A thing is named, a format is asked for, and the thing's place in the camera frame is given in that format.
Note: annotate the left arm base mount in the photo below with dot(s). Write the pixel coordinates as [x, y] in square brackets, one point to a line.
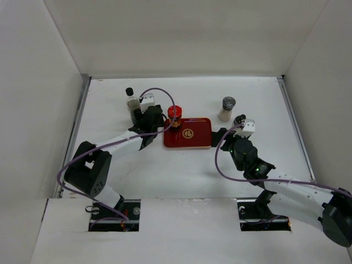
[105, 220]

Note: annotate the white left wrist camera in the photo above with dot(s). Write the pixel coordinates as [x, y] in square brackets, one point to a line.
[146, 100]

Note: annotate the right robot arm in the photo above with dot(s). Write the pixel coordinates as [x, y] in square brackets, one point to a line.
[323, 207]

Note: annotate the clear-top salt grinder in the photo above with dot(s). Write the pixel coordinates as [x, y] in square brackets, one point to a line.
[228, 104]

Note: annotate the red gold-rimmed tray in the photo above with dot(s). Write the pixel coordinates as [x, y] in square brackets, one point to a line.
[191, 133]

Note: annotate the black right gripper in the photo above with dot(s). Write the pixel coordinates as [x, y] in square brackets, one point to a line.
[229, 137]

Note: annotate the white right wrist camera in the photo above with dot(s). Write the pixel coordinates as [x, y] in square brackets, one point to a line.
[246, 129]

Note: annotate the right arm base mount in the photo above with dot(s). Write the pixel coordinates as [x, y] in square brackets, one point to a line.
[255, 216]

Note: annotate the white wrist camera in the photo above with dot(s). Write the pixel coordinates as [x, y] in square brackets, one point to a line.
[146, 100]
[246, 129]

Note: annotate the red-lid chili sauce jar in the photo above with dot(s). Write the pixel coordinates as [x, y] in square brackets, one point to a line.
[175, 116]

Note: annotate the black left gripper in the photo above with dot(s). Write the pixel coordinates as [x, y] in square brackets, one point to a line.
[140, 115]

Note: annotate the tall dark sauce bottle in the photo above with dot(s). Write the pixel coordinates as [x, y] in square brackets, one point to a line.
[133, 105]

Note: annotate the black-cap white powder jar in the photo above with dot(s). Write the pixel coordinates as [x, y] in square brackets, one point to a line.
[239, 121]

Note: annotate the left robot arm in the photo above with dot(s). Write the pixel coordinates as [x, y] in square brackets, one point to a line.
[90, 170]

